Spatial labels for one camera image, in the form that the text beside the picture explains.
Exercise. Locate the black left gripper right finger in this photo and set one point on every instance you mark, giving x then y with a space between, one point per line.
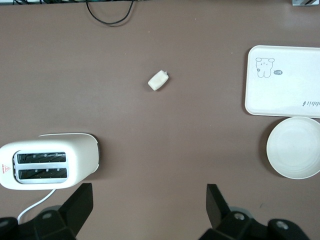
225 217

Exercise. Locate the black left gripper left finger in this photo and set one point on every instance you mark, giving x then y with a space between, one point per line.
72 215

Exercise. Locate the small white bun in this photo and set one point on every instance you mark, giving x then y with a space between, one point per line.
158 80

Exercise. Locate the round cream plate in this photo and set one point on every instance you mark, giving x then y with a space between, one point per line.
293 147

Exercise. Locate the white tray with bear print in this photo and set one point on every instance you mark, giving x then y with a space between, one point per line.
282 80

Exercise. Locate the white two-slot toaster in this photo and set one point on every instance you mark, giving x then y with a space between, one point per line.
47 160

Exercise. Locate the grey metal bracket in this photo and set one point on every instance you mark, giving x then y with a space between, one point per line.
305 2

